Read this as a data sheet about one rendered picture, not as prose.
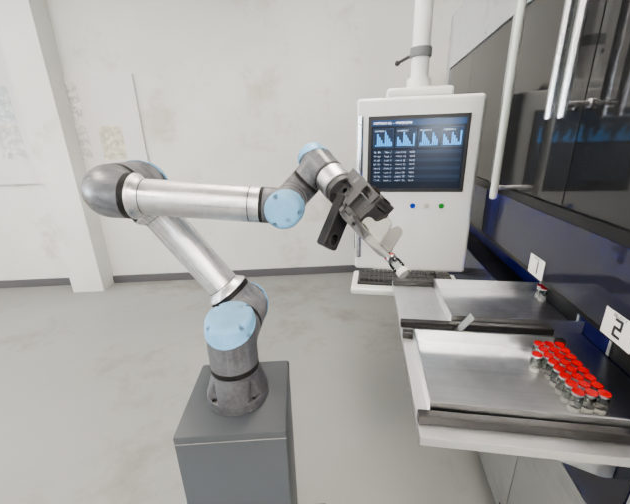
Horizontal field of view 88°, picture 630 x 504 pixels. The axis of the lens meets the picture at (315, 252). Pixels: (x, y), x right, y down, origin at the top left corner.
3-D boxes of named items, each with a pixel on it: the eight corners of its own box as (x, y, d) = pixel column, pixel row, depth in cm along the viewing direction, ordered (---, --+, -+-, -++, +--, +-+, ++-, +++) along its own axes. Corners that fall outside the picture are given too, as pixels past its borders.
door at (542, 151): (498, 183, 131) (524, 9, 112) (563, 205, 88) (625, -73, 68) (496, 183, 131) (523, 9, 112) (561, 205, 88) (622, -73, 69)
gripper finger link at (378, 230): (402, 233, 55) (374, 203, 61) (376, 257, 57) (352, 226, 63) (410, 239, 57) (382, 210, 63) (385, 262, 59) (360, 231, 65)
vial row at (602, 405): (558, 357, 79) (562, 341, 78) (609, 416, 62) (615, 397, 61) (548, 357, 79) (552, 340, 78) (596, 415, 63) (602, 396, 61)
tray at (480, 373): (551, 348, 83) (554, 336, 82) (626, 435, 59) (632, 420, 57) (412, 339, 88) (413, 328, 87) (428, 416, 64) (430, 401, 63)
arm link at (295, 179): (259, 207, 74) (292, 171, 71) (268, 199, 84) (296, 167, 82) (285, 231, 75) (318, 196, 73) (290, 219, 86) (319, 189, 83)
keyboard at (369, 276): (449, 276, 146) (449, 270, 145) (456, 289, 133) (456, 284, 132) (359, 271, 153) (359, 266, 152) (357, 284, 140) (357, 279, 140)
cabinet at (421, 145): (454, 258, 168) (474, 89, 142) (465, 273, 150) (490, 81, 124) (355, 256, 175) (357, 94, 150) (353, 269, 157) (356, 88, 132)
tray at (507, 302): (535, 291, 113) (537, 282, 112) (581, 333, 89) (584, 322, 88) (433, 287, 118) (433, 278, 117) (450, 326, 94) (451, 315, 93)
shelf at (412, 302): (527, 290, 118) (528, 285, 118) (726, 478, 53) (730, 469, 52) (392, 285, 126) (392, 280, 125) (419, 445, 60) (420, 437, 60)
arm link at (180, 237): (235, 352, 87) (77, 184, 73) (248, 322, 101) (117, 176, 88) (271, 329, 84) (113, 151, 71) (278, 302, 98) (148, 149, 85)
